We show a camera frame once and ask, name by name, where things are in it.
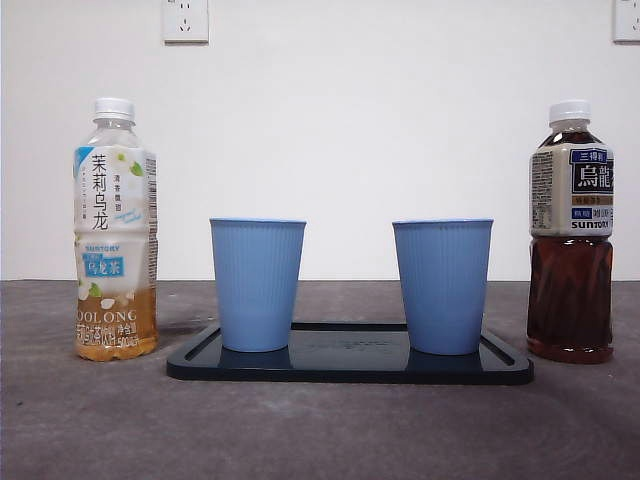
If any jasmine oolong tea bottle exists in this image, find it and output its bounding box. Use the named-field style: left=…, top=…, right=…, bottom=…
left=73, top=97, right=159, bottom=362

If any dark oolong tea bottle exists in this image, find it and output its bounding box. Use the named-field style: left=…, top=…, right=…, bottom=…
left=525, top=98, right=615, bottom=365

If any blue ribbed cup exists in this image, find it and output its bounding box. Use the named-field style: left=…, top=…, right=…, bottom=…
left=391, top=217, right=495, bottom=356
left=208, top=217, right=307, bottom=353

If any dark blue tray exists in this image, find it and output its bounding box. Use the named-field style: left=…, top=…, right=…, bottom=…
left=165, top=321, right=535, bottom=385

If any white wall socket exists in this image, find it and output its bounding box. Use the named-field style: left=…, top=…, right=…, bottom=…
left=161, top=0, right=209, bottom=45
left=612, top=0, right=640, bottom=43

